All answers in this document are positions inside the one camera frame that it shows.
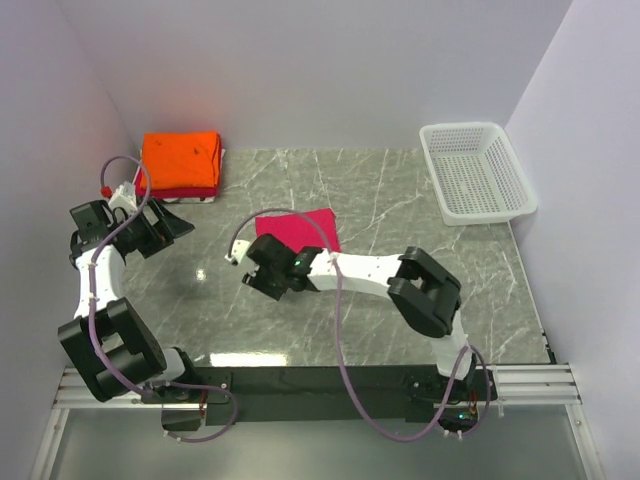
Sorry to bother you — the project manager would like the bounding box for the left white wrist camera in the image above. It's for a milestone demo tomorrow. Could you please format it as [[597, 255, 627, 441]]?
[[100, 181, 138, 214]]

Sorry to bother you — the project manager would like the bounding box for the magenta t shirt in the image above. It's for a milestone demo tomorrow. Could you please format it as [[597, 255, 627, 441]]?
[[255, 208, 341, 253]]

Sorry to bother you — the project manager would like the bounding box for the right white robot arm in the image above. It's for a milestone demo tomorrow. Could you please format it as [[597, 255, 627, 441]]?
[[229, 234, 477, 403]]

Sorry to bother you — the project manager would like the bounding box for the folded orange t shirt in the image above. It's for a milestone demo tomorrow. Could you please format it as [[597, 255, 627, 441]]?
[[137, 131, 222, 192]]

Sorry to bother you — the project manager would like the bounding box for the black base beam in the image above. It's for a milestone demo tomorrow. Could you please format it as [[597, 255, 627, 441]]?
[[140, 364, 499, 427]]

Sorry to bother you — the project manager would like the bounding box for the folded red t shirt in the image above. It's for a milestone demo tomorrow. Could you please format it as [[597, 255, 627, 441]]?
[[132, 167, 221, 200]]

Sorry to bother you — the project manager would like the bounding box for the aluminium rail frame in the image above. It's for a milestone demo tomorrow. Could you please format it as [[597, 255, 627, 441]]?
[[29, 364, 606, 479]]

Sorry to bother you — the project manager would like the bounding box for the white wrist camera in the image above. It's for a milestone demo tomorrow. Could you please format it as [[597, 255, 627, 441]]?
[[100, 181, 138, 214], [225, 239, 251, 266]]

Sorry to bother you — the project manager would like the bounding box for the white plastic basket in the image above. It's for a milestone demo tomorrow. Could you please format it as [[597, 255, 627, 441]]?
[[419, 122, 538, 226]]

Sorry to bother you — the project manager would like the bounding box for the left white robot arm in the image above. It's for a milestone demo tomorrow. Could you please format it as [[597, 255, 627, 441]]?
[[58, 199, 200, 402]]

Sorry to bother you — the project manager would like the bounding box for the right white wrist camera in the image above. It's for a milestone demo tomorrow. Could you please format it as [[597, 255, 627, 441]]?
[[225, 239, 251, 266]]

